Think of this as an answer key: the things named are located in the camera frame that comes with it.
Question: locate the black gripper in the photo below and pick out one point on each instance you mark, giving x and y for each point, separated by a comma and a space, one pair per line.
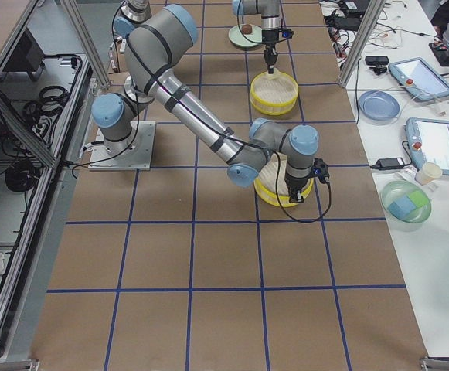
270, 45
296, 183

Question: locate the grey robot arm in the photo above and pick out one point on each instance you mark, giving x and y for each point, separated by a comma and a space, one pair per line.
155, 43
269, 11

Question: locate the yellow bamboo steamer basket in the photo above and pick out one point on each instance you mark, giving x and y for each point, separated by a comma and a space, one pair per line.
274, 93

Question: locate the light green plate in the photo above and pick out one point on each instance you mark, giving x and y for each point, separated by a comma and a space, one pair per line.
245, 41

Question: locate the black power adapter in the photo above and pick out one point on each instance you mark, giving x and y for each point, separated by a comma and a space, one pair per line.
386, 164

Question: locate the black webcam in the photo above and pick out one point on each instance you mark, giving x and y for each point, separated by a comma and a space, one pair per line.
377, 64

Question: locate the green bowl with sponges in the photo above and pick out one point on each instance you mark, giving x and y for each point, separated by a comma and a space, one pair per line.
407, 205

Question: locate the blue plate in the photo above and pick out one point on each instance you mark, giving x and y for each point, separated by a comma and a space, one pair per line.
379, 106

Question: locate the cream paper cup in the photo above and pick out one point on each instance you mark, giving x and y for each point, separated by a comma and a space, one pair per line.
429, 172

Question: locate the upper blue teach pendant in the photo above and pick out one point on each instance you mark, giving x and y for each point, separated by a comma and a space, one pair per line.
419, 79

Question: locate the blue teach pendant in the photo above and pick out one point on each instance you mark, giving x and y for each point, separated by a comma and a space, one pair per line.
428, 141
419, 79

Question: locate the lower blue teach pendant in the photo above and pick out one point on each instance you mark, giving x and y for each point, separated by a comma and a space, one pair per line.
428, 141

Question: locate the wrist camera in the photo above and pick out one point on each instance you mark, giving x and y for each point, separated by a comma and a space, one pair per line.
320, 171
285, 34

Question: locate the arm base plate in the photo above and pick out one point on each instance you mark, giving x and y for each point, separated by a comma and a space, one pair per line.
133, 153

